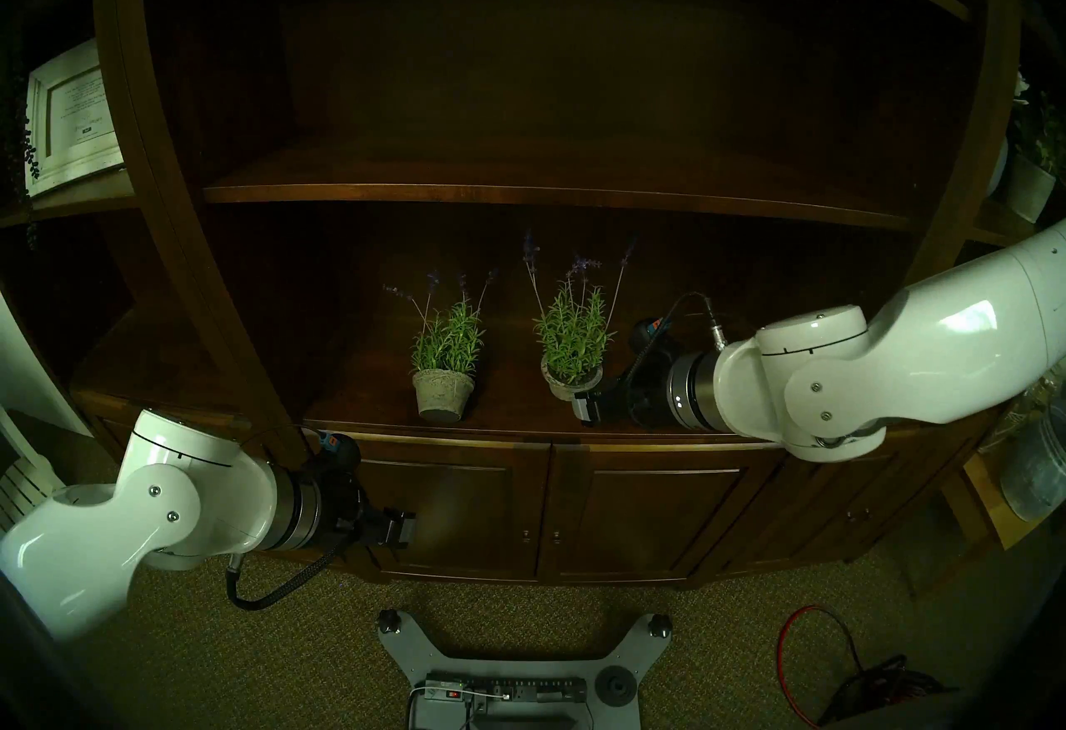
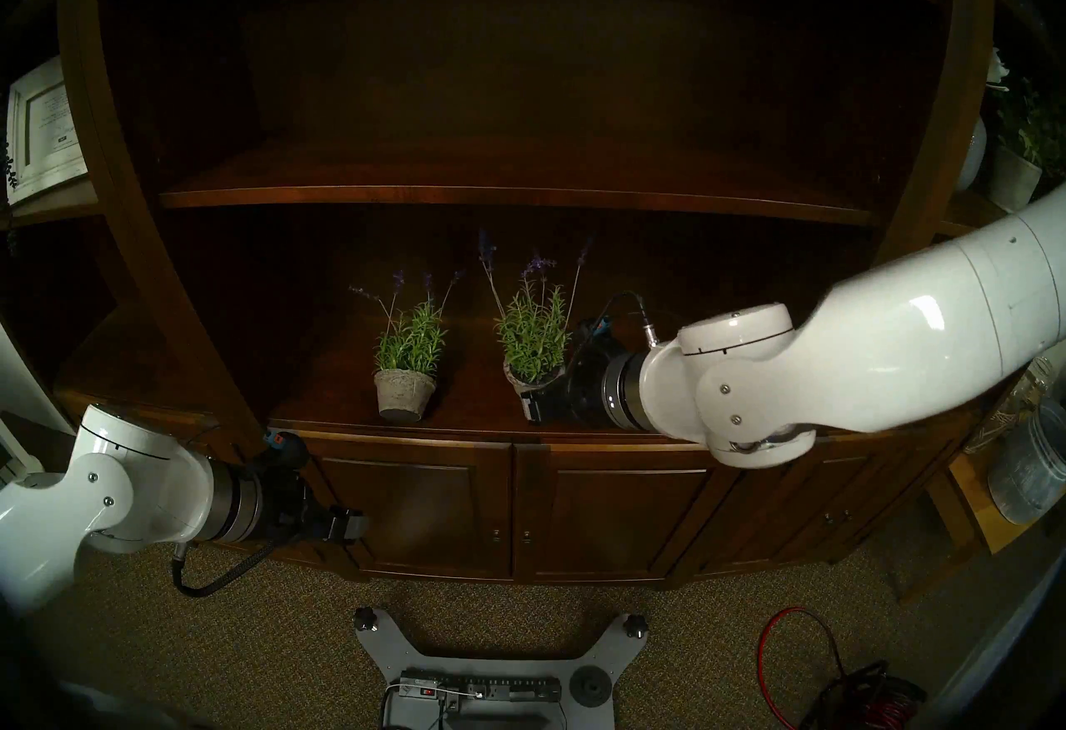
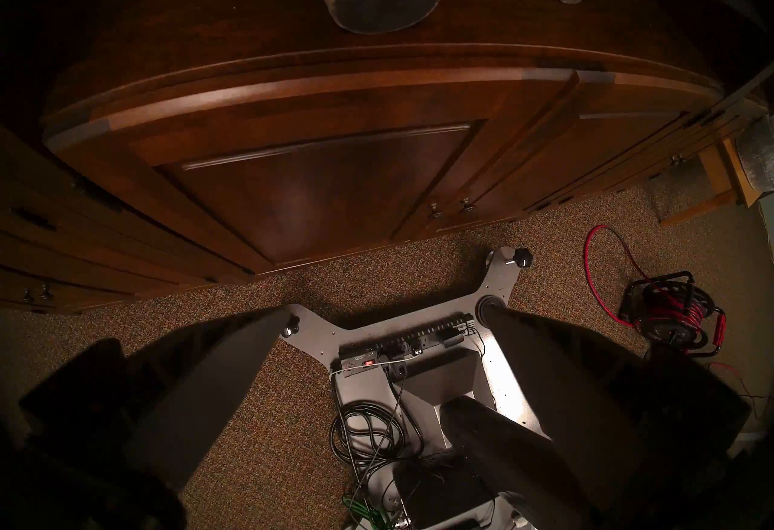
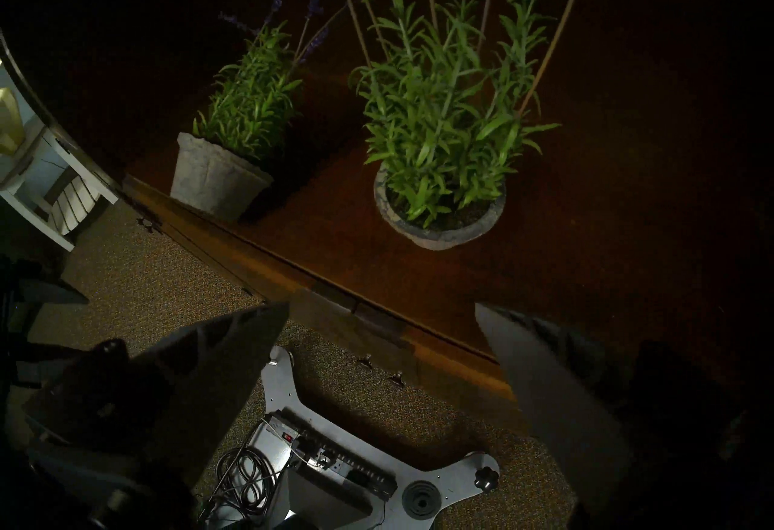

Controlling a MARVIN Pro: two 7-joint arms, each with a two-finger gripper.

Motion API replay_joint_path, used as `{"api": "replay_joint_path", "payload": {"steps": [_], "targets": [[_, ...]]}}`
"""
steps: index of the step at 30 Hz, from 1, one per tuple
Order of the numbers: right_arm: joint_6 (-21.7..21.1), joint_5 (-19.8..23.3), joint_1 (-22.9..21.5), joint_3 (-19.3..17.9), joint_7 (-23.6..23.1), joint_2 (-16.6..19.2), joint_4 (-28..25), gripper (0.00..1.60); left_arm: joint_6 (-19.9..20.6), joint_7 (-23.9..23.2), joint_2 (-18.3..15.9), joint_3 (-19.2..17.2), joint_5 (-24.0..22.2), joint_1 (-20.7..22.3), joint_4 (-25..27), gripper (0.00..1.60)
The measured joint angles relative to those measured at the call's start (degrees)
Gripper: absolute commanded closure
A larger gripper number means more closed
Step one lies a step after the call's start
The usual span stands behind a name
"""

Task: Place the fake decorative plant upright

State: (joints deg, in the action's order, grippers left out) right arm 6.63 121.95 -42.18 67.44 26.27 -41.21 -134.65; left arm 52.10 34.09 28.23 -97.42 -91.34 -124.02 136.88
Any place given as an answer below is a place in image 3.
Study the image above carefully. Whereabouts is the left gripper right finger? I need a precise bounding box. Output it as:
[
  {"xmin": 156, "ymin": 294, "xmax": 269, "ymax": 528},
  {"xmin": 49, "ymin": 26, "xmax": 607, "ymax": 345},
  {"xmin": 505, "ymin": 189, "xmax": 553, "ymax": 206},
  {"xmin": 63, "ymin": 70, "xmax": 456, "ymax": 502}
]
[{"xmin": 440, "ymin": 308, "xmax": 758, "ymax": 530}]

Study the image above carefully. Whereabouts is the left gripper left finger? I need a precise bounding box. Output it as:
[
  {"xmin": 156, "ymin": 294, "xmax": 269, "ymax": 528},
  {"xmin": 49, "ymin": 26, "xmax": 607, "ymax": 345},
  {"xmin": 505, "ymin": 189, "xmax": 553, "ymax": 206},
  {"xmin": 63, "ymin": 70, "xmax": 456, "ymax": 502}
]
[{"xmin": 85, "ymin": 305, "xmax": 286, "ymax": 496}]

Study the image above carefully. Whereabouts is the black round base disc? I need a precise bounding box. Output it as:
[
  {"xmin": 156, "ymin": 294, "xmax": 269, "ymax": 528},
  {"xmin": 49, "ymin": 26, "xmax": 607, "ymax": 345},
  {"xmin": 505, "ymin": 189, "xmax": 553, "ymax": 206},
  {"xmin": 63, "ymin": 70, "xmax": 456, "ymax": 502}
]
[{"xmin": 475, "ymin": 295, "xmax": 506, "ymax": 324}]

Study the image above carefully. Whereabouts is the black power strip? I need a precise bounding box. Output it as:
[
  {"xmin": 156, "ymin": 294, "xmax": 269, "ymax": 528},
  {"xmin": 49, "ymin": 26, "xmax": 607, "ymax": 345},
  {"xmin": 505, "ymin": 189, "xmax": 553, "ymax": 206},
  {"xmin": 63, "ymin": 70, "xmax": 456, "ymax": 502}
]
[{"xmin": 337, "ymin": 312, "xmax": 473, "ymax": 377}]

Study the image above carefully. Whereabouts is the dark wooden cabinet door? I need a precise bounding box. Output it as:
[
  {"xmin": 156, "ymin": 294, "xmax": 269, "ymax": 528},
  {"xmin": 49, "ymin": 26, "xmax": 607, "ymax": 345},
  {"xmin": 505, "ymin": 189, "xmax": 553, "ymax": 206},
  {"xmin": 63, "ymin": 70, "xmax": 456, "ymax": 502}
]
[
  {"xmin": 423, "ymin": 70, "xmax": 726, "ymax": 233},
  {"xmin": 48, "ymin": 68, "xmax": 578, "ymax": 277}
]

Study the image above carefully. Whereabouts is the light wooden side table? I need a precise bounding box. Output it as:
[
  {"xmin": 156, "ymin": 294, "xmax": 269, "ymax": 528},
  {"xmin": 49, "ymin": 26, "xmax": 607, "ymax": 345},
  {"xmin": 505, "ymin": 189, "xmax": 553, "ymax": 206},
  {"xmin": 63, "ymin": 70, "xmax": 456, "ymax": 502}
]
[{"xmin": 658, "ymin": 133, "xmax": 772, "ymax": 228}]

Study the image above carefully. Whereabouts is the dark wooden bookcase cabinet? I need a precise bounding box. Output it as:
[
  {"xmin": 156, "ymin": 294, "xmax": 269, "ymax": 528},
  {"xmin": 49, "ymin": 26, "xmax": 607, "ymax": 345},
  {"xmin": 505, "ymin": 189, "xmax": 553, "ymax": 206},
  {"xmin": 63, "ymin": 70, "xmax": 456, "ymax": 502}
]
[{"xmin": 0, "ymin": 0, "xmax": 774, "ymax": 315}]

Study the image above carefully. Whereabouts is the black red cable reel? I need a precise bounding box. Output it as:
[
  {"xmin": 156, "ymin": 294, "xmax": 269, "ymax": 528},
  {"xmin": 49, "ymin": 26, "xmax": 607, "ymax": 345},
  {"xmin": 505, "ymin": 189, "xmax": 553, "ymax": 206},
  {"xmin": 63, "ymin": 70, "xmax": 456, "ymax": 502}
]
[{"xmin": 618, "ymin": 272, "xmax": 726, "ymax": 357}]

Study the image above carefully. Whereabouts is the red cable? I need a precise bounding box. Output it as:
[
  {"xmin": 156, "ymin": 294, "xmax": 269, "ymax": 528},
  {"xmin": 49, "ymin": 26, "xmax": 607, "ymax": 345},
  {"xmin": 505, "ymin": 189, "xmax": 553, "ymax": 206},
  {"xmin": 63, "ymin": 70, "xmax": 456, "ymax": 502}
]
[{"xmin": 584, "ymin": 225, "xmax": 655, "ymax": 331}]

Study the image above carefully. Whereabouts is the black coiled cable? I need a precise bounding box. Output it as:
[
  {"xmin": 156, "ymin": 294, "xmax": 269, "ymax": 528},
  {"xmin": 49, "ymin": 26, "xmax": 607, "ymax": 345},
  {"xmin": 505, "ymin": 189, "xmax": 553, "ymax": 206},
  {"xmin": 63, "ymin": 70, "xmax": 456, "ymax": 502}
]
[{"xmin": 330, "ymin": 376, "xmax": 425, "ymax": 478}]

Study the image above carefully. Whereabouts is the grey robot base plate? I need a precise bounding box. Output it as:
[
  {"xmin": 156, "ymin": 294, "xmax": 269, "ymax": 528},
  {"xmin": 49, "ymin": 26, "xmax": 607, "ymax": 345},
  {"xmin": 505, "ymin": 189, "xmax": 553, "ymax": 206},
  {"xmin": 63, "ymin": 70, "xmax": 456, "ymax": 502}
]
[{"xmin": 281, "ymin": 246, "xmax": 545, "ymax": 530}]

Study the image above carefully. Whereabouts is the green cable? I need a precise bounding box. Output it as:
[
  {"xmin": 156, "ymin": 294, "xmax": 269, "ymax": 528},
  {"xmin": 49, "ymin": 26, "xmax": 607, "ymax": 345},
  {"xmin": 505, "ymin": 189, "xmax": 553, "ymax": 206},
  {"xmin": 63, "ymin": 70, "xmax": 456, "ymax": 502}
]
[{"xmin": 340, "ymin": 489, "xmax": 397, "ymax": 530}]

